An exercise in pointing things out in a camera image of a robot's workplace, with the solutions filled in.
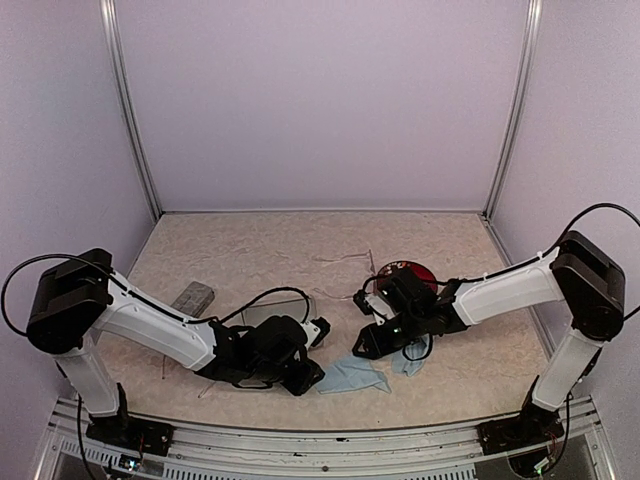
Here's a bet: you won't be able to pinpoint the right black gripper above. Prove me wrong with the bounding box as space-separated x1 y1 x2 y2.
352 307 425 360

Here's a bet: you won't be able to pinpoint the large blue cleaning cloth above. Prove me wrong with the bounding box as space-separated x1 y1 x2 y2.
315 355 392 394

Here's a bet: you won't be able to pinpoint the pink glasses case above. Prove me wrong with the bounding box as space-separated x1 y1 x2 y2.
241 295 318 327

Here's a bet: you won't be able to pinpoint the red lens sunglasses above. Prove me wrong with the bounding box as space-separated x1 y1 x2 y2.
160 356 215 399

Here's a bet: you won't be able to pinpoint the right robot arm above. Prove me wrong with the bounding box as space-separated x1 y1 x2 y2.
352 231 626 455

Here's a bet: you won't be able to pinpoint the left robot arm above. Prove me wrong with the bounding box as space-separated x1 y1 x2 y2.
6 248 330 455

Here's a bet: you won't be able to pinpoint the small blue cleaning cloth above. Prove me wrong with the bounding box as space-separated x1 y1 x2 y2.
391 335 434 377

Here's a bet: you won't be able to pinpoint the clear pink glasses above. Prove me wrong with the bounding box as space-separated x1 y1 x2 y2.
312 249 376 301

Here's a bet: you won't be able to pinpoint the red floral plate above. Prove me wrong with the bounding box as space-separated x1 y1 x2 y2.
377 260 439 292

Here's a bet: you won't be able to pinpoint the grey glasses case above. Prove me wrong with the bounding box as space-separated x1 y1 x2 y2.
171 281 215 318

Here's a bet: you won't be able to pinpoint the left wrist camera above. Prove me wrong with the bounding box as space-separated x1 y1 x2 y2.
301 317 331 350

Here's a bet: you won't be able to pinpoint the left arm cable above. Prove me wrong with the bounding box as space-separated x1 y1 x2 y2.
2 253 314 341

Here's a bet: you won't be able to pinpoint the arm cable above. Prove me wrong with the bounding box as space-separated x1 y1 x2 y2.
359 202 640 366
2 253 314 341

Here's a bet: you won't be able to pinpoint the front aluminium rail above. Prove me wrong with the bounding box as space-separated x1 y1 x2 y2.
27 397 622 479

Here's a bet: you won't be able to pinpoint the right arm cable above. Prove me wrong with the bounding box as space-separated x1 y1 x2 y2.
359 202 640 366

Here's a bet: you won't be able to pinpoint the right aluminium frame post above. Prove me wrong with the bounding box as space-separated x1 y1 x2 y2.
483 0 543 223

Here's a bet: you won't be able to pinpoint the aluminium frame post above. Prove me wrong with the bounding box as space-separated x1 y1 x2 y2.
99 0 164 223
483 0 543 223

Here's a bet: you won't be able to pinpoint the left aluminium frame post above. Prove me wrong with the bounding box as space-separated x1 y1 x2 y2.
99 0 164 223

